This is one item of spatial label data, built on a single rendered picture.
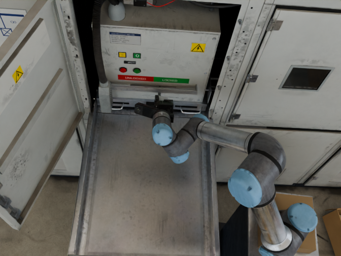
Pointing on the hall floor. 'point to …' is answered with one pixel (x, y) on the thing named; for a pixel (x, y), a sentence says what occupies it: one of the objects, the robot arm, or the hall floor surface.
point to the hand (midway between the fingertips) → (155, 97)
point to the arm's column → (235, 234)
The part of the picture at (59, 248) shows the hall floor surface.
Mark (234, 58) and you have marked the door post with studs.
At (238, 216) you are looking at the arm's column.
